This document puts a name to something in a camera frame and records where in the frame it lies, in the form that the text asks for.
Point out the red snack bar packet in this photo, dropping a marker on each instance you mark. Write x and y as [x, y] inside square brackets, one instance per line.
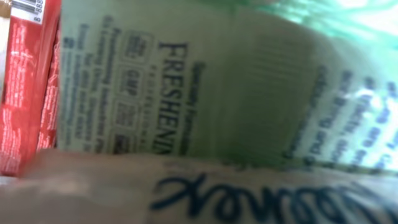
[30, 65]

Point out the green lid white jar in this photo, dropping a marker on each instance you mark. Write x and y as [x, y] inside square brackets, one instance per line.
[267, 83]

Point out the beige brown snack pouch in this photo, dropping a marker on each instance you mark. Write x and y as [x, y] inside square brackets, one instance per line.
[61, 187]

